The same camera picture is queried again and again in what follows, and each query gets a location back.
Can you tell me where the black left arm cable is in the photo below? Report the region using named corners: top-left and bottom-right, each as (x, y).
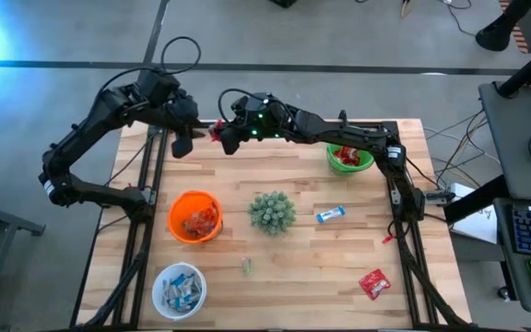
top-left (97, 35), bottom-right (202, 93)

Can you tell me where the white paper sheet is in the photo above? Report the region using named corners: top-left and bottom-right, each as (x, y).
top-left (449, 182), bottom-right (501, 245)

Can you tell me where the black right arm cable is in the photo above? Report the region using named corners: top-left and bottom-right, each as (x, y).
top-left (218, 88), bottom-right (260, 125)

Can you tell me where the black diagonal pole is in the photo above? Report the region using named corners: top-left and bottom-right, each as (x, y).
top-left (443, 174), bottom-right (511, 225)
top-left (497, 35), bottom-right (531, 99)

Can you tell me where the red Skittles candy pack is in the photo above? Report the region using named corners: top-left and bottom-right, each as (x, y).
top-left (334, 146), bottom-right (361, 167)
top-left (207, 119), bottom-right (226, 143)
top-left (359, 268), bottom-right (392, 302)

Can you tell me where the black stand foot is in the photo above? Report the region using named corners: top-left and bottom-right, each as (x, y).
top-left (475, 0), bottom-right (531, 53)

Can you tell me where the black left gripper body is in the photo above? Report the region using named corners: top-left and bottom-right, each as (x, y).
top-left (166, 89), bottom-right (201, 137)

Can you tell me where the green plastic bucket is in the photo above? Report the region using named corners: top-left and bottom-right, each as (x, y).
top-left (325, 143), bottom-right (376, 177)

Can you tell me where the yellow floor cable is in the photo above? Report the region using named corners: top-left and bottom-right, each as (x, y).
top-left (435, 163), bottom-right (478, 188)

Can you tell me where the black corrugated cable conduit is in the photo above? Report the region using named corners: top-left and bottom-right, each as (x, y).
top-left (396, 225), bottom-right (467, 329)
top-left (80, 225), bottom-right (154, 329)

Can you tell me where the artificial succulent in patterned pot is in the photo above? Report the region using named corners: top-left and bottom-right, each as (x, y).
top-left (246, 191), bottom-right (298, 237)

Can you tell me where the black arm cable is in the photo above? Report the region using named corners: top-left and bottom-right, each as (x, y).
top-left (97, 35), bottom-right (202, 93)
top-left (218, 88), bottom-right (260, 125)

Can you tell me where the orange striped rug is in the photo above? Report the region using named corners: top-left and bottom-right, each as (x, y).
top-left (498, 0), bottom-right (531, 54)

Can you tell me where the grey desk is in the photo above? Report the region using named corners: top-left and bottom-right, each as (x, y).
top-left (478, 80), bottom-right (531, 202)
top-left (493, 196), bottom-right (531, 315)

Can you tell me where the orange pumpkin face bucket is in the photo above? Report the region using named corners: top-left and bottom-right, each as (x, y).
top-left (167, 190), bottom-right (224, 245)

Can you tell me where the grey floor cable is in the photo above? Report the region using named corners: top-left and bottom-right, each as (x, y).
top-left (424, 108), bottom-right (502, 185)

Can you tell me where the white plastic bucket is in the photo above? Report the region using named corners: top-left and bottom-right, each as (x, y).
top-left (152, 261), bottom-right (208, 320)

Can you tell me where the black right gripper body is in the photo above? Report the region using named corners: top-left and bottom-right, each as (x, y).
top-left (221, 91), bottom-right (297, 140)

